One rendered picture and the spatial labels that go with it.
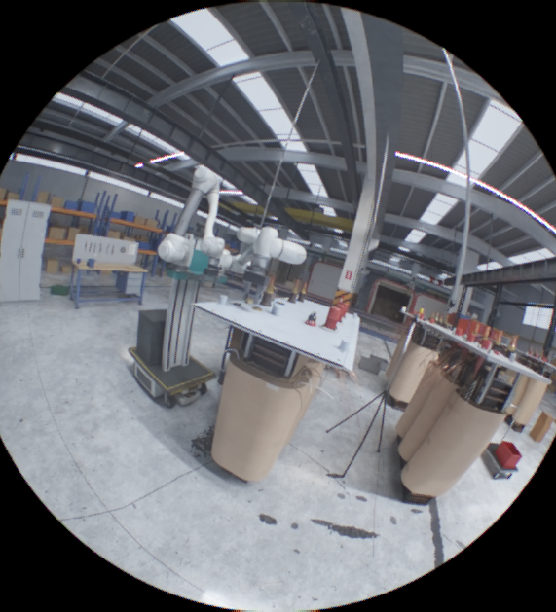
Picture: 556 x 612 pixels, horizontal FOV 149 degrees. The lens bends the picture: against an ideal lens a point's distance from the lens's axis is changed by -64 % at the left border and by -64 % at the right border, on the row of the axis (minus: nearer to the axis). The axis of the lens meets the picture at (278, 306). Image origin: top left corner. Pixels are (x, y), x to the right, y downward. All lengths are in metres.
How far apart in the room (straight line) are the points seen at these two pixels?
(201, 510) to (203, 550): 0.32
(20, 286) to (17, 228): 1.09
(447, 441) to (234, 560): 1.70
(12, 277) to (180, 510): 4.64
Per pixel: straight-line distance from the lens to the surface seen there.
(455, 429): 1.91
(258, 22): 10.01
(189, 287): 2.22
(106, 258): 5.74
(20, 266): 5.07
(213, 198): 1.79
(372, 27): 3.36
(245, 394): 1.19
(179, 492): 1.81
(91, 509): 1.82
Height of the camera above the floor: 1.62
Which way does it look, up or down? 10 degrees down
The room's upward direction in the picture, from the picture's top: 16 degrees clockwise
